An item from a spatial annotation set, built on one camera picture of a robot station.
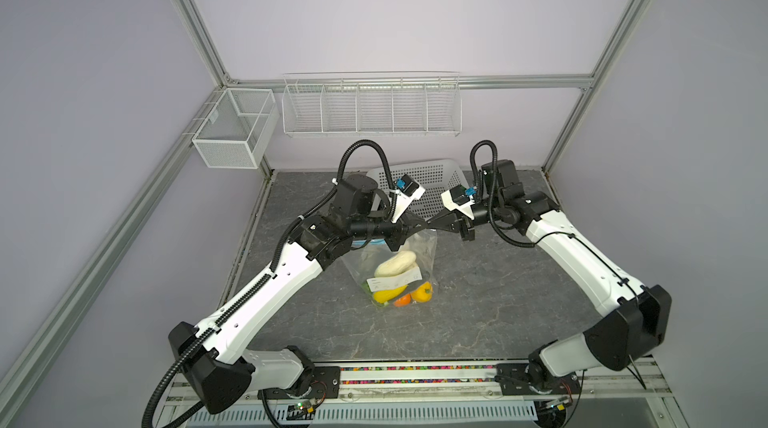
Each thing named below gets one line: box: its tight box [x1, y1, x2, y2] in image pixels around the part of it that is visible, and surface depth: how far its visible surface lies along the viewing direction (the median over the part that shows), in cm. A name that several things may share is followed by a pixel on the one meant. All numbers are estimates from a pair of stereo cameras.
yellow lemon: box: [411, 281, 433, 303], surface depth 83 cm
